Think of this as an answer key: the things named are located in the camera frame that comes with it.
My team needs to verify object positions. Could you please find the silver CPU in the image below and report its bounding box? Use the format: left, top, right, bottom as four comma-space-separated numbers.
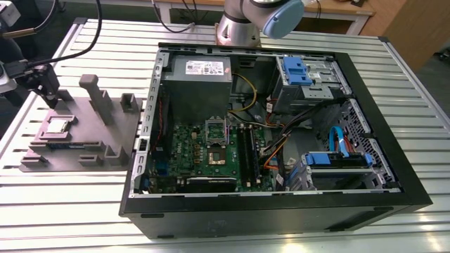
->
46, 118, 73, 133

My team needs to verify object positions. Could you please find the grey parts rack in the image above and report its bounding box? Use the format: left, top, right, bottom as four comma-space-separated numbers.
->
18, 74, 148, 173

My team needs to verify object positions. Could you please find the RAM stick with white label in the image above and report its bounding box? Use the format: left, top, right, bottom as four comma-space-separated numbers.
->
30, 142, 100, 150

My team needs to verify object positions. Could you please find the grey power supply unit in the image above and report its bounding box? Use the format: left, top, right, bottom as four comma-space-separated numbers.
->
160, 54, 233, 124

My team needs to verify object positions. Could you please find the green motherboard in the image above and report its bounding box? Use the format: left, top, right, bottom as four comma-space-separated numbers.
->
145, 122, 279, 193

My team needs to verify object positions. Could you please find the black graphics card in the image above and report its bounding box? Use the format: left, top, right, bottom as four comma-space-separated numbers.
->
147, 175, 239, 193

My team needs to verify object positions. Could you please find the black RAM slot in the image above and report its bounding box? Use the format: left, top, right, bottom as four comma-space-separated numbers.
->
247, 125, 256, 185
241, 125, 252, 186
236, 125, 247, 186

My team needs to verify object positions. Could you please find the blue drive bay latch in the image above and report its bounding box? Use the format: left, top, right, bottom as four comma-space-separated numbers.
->
283, 56, 313, 86

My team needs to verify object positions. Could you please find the grey metal drive cage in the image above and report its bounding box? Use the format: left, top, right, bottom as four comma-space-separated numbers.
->
272, 55, 352, 114

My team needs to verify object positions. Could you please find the black PC case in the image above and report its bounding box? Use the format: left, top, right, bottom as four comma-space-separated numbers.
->
117, 42, 434, 240

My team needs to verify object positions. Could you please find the hard disk in blue carrier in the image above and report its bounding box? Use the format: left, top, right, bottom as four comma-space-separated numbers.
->
301, 152, 374, 170

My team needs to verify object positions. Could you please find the grey metal disk bay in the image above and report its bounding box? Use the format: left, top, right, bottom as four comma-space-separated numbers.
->
289, 151, 400, 192

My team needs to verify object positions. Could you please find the wooden cabinet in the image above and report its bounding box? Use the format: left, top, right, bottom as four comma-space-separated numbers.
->
362, 0, 450, 72

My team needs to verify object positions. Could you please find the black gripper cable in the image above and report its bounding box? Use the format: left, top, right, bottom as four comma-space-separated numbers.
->
25, 0, 103, 66

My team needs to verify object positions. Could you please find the yellow wire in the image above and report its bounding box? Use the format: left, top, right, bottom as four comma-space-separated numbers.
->
227, 72, 259, 114

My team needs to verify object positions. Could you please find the orange wire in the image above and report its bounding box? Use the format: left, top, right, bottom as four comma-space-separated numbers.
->
261, 152, 281, 172

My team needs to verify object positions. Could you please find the black cable bundle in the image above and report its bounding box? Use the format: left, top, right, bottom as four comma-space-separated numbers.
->
265, 98, 348, 159

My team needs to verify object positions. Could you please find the blue data cable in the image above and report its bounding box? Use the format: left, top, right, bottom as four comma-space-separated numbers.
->
328, 125, 352, 158

